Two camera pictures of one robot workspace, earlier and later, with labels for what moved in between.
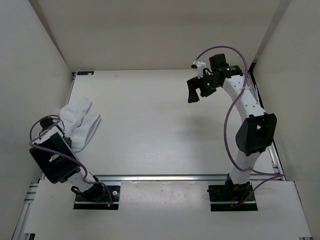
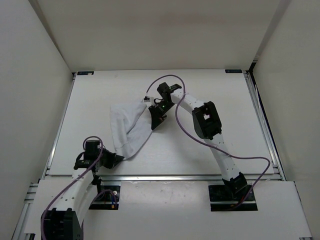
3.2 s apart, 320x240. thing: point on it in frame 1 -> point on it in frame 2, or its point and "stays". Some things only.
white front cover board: (170, 208) stays
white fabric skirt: (78, 127) -> (131, 124)
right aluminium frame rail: (272, 147) stays
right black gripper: (193, 84) -> (157, 117)
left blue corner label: (85, 72) stays
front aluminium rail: (183, 177) stays
